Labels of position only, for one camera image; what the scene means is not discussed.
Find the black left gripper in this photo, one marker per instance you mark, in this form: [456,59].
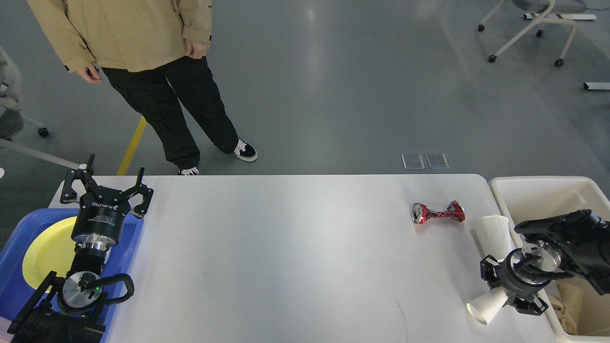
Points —
[100,221]

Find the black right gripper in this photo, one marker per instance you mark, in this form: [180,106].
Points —
[519,275]

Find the white paper cup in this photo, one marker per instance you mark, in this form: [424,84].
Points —
[484,308]
[491,233]

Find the yellow-green plastic plate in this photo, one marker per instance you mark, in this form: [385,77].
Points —
[52,250]

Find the brown paper ball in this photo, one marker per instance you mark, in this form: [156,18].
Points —
[566,301]

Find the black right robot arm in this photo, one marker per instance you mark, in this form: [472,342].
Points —
[575,244]

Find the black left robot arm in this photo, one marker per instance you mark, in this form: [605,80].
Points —
[68,309]

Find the tan jacket person right hand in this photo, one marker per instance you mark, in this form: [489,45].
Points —
[90,74]

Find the tan jacket person left hand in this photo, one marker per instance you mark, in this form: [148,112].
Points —
[196,50]

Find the white paper cup upright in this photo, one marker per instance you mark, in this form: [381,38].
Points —
[491,233]

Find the cream plastic bin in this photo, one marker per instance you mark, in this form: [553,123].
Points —
[537,197]

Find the white chair leg left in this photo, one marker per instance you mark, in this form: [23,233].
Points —
[12,120]

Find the crushed red soda can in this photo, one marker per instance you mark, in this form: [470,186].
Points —
[421,213]

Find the blue plastic tray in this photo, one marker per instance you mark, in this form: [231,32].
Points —
[14,290]

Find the floor outlet plates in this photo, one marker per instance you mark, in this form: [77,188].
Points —
[417,161]

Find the person in tan jacket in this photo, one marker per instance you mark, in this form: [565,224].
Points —
[139,45]

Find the white bar on floor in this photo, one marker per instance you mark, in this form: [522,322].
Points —
[596,86]

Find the white office chair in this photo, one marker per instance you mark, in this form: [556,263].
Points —
[540,12]

